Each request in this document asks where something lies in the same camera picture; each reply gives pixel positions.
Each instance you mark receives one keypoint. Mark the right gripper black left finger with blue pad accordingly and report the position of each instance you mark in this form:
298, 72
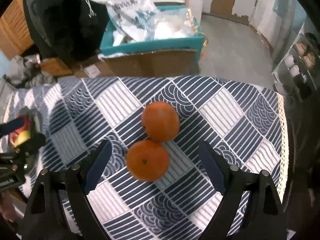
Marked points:
45, 218

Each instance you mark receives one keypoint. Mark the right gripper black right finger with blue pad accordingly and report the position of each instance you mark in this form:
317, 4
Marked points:
264, 216

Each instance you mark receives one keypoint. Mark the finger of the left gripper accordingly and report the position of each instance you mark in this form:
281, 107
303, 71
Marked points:
30, 146
7, 128

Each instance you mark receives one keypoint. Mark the person's hand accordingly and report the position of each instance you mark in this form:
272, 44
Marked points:
7, 208

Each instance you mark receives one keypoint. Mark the small orange tangerine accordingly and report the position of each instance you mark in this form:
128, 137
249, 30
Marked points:
12, 138

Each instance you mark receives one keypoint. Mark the small green yellow mango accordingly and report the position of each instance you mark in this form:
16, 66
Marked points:
22, 137

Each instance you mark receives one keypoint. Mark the dark glass fruit plate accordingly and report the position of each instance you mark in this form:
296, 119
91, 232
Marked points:
36, 120

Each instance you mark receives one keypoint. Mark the small red apple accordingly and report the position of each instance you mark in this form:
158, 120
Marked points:
27, 123

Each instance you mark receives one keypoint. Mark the grey clothes pile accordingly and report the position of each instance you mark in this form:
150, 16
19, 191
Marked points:
24, 75

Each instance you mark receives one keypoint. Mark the small wooden drawer box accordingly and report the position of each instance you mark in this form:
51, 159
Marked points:
55, 67

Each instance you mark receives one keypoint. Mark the blue white patterned tablecloth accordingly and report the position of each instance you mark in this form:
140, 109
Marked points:
242, 122

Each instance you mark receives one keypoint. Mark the wooden louvered wardrobe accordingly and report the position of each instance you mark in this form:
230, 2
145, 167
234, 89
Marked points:
15, 36

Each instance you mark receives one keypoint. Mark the black hanging jacket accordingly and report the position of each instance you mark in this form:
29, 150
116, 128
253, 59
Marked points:
70, 30

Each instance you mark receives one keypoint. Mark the teal plastic basket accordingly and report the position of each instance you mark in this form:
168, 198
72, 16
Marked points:
190, 43

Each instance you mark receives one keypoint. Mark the orange tangerine far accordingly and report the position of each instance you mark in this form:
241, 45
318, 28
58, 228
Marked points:
160, 121

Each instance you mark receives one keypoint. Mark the shoe rack with shoes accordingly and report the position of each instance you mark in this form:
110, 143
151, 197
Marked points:
297, 73

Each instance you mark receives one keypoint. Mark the white printed rice bag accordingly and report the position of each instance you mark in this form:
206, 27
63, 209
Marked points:
131, 16

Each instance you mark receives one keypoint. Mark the brown cardboard box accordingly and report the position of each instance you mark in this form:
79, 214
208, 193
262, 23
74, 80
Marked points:
166, 63

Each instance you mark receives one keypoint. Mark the clear plastic bag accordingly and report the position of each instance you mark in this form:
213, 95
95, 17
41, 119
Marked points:
176, 23

